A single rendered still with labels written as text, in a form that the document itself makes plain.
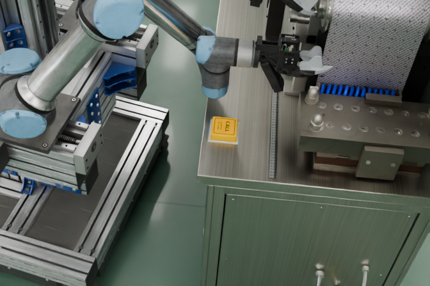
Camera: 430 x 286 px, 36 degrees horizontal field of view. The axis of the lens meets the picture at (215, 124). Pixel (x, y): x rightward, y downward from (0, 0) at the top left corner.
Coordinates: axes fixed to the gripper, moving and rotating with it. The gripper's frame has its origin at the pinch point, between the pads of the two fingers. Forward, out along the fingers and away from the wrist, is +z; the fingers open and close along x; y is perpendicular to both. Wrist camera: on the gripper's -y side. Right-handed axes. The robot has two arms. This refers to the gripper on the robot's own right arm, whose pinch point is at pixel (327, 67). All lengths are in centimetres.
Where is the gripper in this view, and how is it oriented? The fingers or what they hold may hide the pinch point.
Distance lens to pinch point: 178.7
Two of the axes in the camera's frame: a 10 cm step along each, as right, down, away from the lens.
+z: 9.9, 1.0, -0.2
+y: 0.5, -6.6, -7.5
